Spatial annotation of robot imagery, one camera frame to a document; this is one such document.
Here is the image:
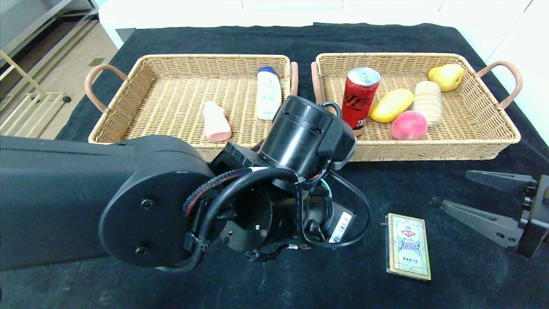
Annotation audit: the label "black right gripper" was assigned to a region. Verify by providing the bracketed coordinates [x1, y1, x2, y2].
[440, 170, 549, 258]

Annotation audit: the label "playing card box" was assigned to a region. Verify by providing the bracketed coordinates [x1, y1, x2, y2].
[382, 213, 431, 281]

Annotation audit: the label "yellow mango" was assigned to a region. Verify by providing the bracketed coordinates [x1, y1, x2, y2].
[370, 88, 415, 124]

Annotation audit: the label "red cola can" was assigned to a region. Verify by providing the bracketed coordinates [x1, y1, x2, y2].
[341, 67, 381, 138]

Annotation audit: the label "pink plastic bottle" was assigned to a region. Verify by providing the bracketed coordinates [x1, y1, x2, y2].
[202, 101, 232, 142]

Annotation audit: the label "wicker basket holding food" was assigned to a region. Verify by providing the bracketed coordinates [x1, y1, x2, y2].
[311, 52, 523, 163]

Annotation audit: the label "wicker basket holding lotion bottle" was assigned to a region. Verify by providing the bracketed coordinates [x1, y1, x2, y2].
[84, 54, 299, 162]

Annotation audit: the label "pink peach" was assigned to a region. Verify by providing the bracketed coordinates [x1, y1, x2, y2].
[390, 111, 428, 141]

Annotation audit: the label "yellow pear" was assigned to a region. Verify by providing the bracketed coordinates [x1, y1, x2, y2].
[427, 64, 465, 92]

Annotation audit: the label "white cabinet doors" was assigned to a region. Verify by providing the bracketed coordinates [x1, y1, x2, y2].
[437, 0, 549, 146]

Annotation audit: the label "white lotion bottle blue cap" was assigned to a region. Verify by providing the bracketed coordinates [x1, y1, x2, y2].
[257, 67, 282, 121]

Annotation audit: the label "white low cabinet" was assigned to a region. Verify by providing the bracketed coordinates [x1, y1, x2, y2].
[98, 0, 459, 48]

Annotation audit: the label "grey metal shelf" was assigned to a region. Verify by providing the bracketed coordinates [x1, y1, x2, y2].
[0, 0, 100, 56]

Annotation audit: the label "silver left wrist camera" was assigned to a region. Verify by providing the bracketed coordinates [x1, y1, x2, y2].
[332, 144, 357, 171]

